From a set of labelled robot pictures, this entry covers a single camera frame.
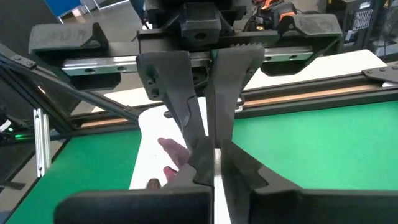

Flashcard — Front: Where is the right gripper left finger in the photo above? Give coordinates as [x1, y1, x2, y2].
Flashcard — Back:
[160, 136, 216, 189]

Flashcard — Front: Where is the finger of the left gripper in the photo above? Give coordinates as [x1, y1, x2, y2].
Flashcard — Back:
[136, 50, 208, 154]
[206, 42, 266, 149]

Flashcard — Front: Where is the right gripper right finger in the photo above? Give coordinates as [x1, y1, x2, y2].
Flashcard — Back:
[219, 139, 300, 224]

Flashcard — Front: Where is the long purple eggplant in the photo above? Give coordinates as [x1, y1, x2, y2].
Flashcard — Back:
[157, 137, 191, 168]

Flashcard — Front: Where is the small brownish eggplant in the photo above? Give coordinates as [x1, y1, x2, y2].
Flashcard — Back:
[146, 177, 162, 190]

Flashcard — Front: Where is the blue board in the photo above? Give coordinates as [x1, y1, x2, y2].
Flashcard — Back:
[43, 0, 93, 18]

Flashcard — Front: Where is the white plastic basket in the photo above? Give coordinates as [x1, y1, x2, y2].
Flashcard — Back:
[129, 96, 241, 224]

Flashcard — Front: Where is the orange black machine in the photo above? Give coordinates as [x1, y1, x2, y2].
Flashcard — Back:
[253, 0, 299, 32]

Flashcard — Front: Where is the light wooden side board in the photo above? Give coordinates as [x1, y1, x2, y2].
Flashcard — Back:
[91, 49, 389, 114]

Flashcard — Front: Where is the black device with green light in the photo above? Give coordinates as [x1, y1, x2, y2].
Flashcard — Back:
[0, 104, 35, 149]

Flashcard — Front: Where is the silver aluminium profile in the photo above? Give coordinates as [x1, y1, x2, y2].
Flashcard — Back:
[33, 108, 52, 179]

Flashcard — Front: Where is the black equipment rack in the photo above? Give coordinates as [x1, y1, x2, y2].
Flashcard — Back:
[340, 0, 398, 62]

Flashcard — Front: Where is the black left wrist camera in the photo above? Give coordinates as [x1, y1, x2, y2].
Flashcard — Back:
[179, 2, 223, 40]

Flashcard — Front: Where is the black metal table frame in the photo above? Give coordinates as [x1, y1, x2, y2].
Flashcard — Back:
[0, 40, 398, 147]

